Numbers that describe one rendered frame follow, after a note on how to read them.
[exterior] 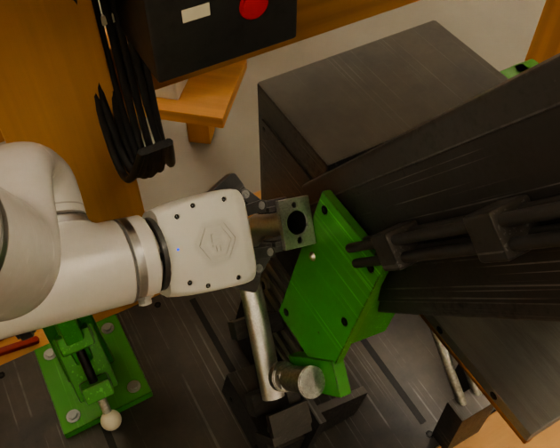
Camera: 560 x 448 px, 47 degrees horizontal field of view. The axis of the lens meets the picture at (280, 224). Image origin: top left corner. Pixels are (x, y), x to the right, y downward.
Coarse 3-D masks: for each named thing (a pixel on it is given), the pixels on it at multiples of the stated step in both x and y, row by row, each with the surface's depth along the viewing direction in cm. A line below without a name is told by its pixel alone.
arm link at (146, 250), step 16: (128, 224) 61; (144, 224) 61; (144, 240) 60; (144, 256) 60; (160, 256) 62; (144, 272) 60; (160, 272) 61; (144, 288) 61; (160, 288) 62; (144, 304) 63
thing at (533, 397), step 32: (448, 320) 75; (480, 320) 75; (512, 320) 75; (480, 352) 73; (512, 352) 73; (544, 352) 73; (480, 384) 72; (512, 384) 70; (544, 384) 70; (512, 416) 68; (544, 416) 68
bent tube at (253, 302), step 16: (288, 208) 70; (304, 208) 71; (256, 224) 76; (272, 224) 72; (288, 224) 75; (304, 224) 72; (256, 240) 79; (288, 240) 70; (304, 240) 71; (256, 304) 82; (256, 320) 82; (256, 336) 82; (272, 336) 84; (256, 352) 83; (272, 352) 83; (256, 368) 83; (272, 400) 82
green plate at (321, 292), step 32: (320, 224) 70; (352, 224) 66; (320, 256) 72; (352, 256) 67; (288, 288) 79; (320, 288) 73; (352, 288) 68; (288, 320) 81; (320, 320) 74; (352, 320) 69; (384, 320) 75; (320, 352) 76
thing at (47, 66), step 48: (0, 0) 64; (48, 0) 67; (0, 48) 68; (48, 48) 70; (96, 48) 73; (0, 96) 71; (48, 96) 74; (48, 144) 79; (96, 144) 83; (96, 192) 89
